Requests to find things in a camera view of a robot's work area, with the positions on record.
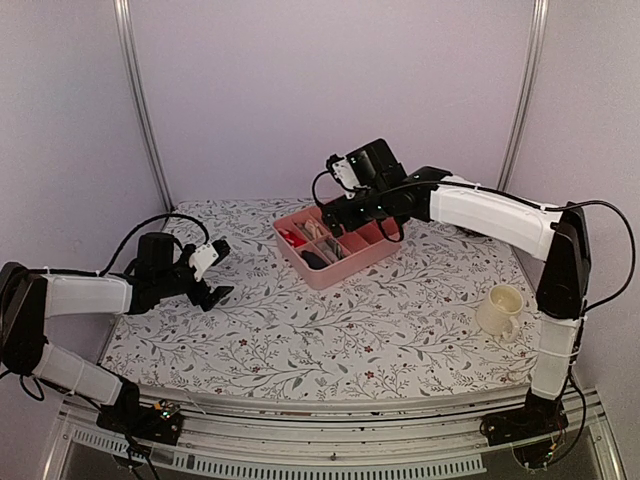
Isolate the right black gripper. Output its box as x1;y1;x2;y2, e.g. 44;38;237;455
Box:
322;186;391;238

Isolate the grey underwear cream waistband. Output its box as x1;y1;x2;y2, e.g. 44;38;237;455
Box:
294;218;330;242

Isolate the pink divided organizer box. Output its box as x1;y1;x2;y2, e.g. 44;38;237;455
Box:
272;206;400;290

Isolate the grey boxer briefs lettered band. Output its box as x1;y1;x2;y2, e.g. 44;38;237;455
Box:
317;238;349;263

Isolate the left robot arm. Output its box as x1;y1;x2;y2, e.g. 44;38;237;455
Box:
1;233;231;434

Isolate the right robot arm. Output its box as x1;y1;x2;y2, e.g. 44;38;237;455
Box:
316;139;591;436

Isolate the dark rolled cloth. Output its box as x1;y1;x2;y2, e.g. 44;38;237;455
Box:
300;250;328;270

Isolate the red rolled cloth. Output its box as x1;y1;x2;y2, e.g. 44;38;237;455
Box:
278;229;307;248

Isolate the floral table cloth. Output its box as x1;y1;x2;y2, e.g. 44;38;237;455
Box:
102;199;540;401

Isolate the cream ceramic mug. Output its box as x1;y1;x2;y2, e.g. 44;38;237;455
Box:
475;285;524;343

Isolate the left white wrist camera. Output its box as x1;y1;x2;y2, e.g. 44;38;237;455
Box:
188;239;230;282

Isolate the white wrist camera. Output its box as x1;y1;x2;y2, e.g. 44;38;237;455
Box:
188;239;230;282
326;154;361;199

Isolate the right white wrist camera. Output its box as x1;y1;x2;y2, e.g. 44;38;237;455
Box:
326;154;361;199

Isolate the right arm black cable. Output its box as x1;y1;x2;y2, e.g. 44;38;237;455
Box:
310;167;634;311

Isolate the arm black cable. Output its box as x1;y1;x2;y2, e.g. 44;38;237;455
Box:
0;214;210;404
310;167;634;311

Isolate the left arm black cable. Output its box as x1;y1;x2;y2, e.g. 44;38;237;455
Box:
0;214;210;404

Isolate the right aluminium frame post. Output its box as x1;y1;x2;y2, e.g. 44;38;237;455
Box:
497;0;549;192

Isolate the aluminium frame post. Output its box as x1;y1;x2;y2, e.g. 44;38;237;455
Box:
113;0;174;211
497;0;549;192

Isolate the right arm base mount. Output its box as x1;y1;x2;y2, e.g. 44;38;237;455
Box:
479;389;569;446

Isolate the left aluminium frame post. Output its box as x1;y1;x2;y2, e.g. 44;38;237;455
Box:
113;0;174;211

